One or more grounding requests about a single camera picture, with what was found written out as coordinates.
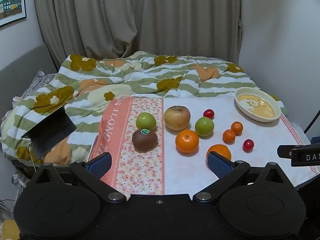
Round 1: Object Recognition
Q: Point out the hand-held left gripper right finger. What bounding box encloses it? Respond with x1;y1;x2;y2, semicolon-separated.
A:
193;151;290;204

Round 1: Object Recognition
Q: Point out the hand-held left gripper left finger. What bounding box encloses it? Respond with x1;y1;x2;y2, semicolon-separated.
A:
29;152;127;204

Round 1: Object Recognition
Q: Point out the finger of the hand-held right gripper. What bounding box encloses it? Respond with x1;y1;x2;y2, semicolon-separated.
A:
277;144;313;159

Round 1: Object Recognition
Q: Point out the large orange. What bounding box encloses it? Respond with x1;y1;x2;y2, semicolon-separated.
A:
206;144;232;167
175;129;200;154

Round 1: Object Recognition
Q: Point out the small tangerine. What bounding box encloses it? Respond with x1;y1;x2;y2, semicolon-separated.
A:
230;121;244;135
222;129;236;143

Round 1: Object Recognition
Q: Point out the brown kiwi with green sticker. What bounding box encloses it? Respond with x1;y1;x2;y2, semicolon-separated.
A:
132;128;158;152

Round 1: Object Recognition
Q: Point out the cream bowl with cartoon print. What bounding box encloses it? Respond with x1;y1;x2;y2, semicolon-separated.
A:
234;87;282;123

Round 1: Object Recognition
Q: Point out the green round fruit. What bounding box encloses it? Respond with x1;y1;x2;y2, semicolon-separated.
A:
195;117;215;137
136;112;157;131

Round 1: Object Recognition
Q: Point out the yellow-red apple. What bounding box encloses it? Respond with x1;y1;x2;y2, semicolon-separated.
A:
163;106;191;131

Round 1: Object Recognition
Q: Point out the pink and white floral towel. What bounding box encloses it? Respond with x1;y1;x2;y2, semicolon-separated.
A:
89;96;318;196

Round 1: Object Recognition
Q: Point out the black laptop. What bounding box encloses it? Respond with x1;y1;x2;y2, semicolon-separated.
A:
21;106;77;159

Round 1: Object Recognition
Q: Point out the green striped floral blanket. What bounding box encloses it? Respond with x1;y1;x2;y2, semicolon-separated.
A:
0;51;287;166

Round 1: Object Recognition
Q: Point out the grey patterned bed sheet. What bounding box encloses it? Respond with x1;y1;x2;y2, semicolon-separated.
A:
22;69;58;97

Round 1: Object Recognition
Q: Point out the grey padded headboard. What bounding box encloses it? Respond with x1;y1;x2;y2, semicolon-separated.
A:
0;43;58;120

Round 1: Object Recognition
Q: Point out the beige curtain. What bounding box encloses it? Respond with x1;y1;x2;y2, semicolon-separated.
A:
32;0;243;63

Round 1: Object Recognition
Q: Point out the black cable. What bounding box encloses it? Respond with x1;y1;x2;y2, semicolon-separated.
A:
303;111;320;133

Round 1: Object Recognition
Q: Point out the white cable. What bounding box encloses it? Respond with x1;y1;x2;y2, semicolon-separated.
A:
27;141;37;173

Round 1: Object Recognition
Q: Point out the framed wall poster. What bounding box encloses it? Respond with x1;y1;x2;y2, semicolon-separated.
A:
0;0;27;27

